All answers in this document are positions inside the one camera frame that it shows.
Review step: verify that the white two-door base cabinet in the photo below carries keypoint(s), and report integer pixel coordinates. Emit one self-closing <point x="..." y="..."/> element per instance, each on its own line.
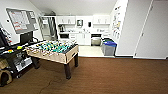
<point x="83" y="39"/>

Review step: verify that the white drawer unit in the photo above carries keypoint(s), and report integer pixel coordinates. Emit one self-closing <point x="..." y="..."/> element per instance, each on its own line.
<point x="72" y="38"/>
<point x="106" y="35"/>

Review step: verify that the black built-in microwave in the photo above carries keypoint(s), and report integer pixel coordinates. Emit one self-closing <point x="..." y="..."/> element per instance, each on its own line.
<point x="64" y="35"/>

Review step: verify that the black soap dispenser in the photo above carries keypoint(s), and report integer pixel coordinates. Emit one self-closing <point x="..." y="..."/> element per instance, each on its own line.
<point x="89" y="24"/>

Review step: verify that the grey bin green lid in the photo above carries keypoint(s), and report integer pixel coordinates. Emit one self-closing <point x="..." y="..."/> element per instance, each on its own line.
<point x="107" y="40"/>

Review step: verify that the steel paper towel dispenser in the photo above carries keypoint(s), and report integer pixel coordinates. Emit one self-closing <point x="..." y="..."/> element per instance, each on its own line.
<point x="79" y="23"/>

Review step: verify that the grey bin blue lid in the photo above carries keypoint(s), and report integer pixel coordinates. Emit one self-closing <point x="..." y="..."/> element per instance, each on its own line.
<point x="109" y="50"/>

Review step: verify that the dark coffee machine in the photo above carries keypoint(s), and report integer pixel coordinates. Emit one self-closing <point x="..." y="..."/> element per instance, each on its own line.
<point x="61" y="28"/>

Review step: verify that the foosball table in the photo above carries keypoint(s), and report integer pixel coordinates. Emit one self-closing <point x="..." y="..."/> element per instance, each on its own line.
<point x="53" y="55"/>

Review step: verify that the stainless steel refrigerator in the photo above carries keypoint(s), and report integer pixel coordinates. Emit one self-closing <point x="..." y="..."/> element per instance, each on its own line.
<point x="48" y="29"/>

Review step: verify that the white paper sheet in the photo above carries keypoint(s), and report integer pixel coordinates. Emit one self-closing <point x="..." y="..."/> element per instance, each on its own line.
<point x="45" y="21"/>

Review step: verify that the grey notice board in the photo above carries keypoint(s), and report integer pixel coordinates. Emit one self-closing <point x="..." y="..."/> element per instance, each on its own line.
<point x="33" y="25"/>

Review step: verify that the black monitor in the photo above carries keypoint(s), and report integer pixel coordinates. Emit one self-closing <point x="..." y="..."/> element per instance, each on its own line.
<point x="26" y="37"/>

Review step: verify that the white schedule sheet red marks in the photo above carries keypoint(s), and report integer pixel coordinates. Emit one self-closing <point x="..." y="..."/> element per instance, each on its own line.
<point x="18" y="20"/>

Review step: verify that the black wheeled cart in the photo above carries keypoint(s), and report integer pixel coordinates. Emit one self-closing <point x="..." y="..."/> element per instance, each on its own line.
<point x="13" y="61"/>

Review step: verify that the white door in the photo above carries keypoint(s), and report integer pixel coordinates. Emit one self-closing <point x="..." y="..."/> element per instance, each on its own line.
<point x="155" y="30"/>

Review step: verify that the brown backpack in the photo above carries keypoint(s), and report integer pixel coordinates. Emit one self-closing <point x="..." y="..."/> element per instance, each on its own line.
<point x="5" y="77"/>

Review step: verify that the large colourful wall chart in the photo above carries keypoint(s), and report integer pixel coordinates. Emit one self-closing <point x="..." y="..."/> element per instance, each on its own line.
<point x="116" y="18"/>

